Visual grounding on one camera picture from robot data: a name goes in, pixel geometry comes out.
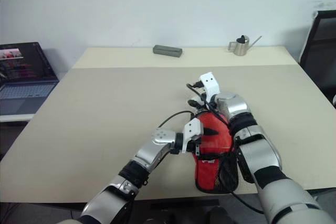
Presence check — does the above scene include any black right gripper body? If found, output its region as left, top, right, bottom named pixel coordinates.
left=198, top=91, right=215, bottom=111

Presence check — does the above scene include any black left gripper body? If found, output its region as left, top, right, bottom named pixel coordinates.
left=192, top=132, right=206, bottom=147

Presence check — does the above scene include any grey rectangular box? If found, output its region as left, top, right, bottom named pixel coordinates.
left=153, top=45, right=183, bottom=58

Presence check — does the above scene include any steel watering can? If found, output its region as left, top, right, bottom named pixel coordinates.
left=227, top=35, right=263, bottom=57

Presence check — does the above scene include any black office chair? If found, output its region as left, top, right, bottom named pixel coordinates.
left=299, top=10, right=336, bottom=104

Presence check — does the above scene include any open blue laptop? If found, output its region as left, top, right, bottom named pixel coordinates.
left=0, top=41, right=60, bottom=116

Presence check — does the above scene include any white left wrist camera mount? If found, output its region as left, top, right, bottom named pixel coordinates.
left=181, top=118, right=204, bottom=154

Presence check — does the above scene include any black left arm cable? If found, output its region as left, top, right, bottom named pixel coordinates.
left=157, top=110, right=196, bottom=128

